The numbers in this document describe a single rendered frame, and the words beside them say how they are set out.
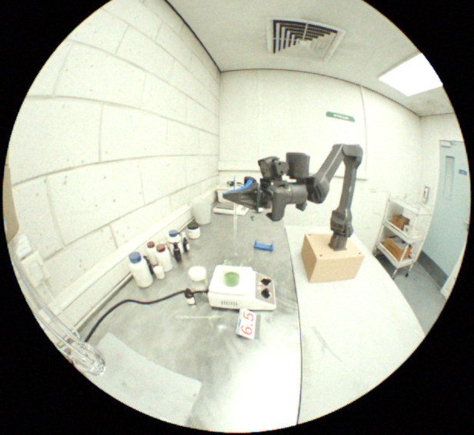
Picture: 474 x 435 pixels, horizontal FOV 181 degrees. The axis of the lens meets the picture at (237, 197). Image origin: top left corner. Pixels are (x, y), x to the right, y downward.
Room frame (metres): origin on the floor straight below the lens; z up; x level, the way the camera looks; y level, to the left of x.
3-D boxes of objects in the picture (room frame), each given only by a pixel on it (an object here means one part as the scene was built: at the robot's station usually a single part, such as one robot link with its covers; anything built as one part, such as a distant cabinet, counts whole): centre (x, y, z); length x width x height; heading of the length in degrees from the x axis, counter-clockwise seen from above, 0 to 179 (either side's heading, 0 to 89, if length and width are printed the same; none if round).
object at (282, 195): (0.35, -0.08, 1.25); 0.19 x 0.08 x 0.06; 15
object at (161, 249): (0.47, 0.30, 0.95); 0.06 x 0.06 x 0.11
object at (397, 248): (0.98, -2.29, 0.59); 0.65 x 0.48 x 0.93; 169
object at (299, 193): (0.37, -0.15, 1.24); 0.07 x 0.06 x 0.09; 105
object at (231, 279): (0.33, 0.01, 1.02); 0.06 x 0.05 x 0.08; 110
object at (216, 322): (0.24, 0.05, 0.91); 0.06 x 0.06 x 0.02
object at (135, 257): (0.36, 0.35, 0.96); 0.07 x 0.07 x 0.13
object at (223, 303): (0.34, -0.01, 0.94); 0.22 x 0.13 x 0.08; 84
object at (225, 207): (1.20, 0.04, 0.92); 0.26 x 0.19 x 0.05; 74
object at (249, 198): (0.31, -0.01, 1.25); 0.07 x 0.04 x 0.06; 105
